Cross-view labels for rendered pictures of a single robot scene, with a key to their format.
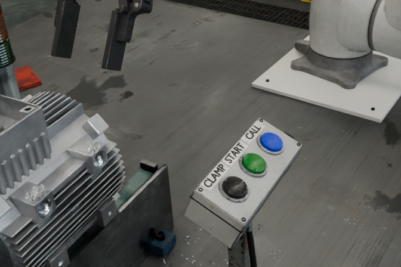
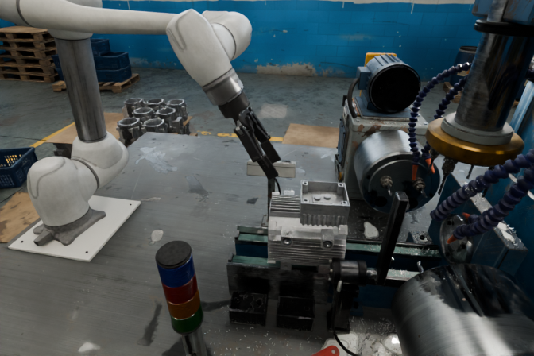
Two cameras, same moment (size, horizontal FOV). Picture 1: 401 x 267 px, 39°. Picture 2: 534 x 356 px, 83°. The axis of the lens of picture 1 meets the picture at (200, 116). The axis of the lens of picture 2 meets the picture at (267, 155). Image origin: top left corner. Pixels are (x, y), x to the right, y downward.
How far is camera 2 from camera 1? 123 cm
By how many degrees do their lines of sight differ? 93
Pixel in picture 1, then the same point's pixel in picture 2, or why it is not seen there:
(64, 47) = (271, 172)
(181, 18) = not seen: outside the picture
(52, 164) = not seen: hidden behind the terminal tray
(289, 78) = (85, 242)
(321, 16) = (71, 197)
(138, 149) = not seen: hidden behind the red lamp
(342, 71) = (92, 214)
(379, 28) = (101, 175)
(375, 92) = (111, 205)
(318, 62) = (81, 222)
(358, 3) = (83, 173)
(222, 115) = (129, 267)
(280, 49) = (24, 261)
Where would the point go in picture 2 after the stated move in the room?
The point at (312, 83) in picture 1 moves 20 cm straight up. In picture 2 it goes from (94, 230) to (78, 187)
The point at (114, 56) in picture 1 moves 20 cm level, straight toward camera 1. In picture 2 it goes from (275, 156) to (325, 137)
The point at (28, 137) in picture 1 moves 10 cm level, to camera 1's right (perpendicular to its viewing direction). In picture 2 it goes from (311, 188) to (293, 171)
